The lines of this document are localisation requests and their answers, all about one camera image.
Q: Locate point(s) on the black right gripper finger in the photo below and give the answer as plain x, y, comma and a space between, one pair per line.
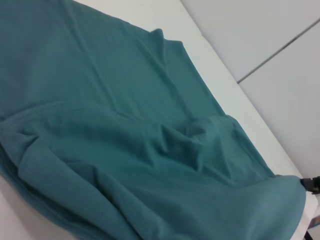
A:
311, 183

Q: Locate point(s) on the teal t-shirt with FREE print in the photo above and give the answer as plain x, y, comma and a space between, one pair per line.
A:
125, 125

